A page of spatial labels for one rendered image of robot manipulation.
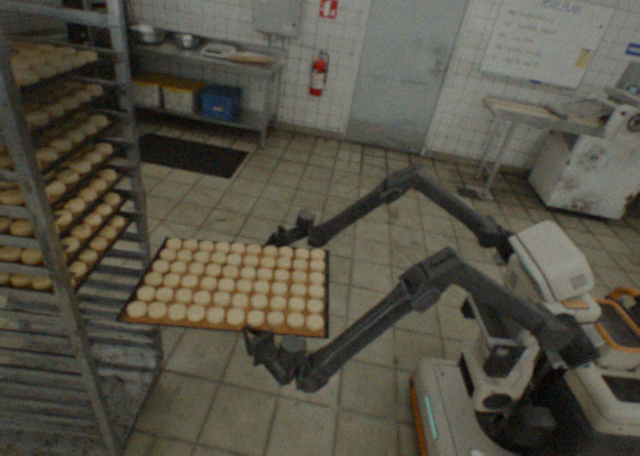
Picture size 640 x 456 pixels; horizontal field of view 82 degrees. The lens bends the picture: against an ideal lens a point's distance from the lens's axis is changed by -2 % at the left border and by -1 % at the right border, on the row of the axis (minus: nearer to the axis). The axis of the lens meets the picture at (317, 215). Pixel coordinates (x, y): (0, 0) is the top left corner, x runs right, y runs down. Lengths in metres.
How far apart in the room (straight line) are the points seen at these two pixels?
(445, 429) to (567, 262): 0.94
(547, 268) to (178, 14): 4.74
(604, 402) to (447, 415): 0.63
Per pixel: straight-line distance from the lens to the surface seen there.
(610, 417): 1.56
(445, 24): 4.78
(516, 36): 4.92
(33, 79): 1.03
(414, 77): 4.82
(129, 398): 1.95
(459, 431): 1.88
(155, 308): 1.20
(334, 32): 4.72
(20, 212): 1.07
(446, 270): 0.88
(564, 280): 1.26
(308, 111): 4.93
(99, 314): 1.92
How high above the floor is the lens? 1.77
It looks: 33 degrees down
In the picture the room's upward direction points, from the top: 10 degrees clockwise
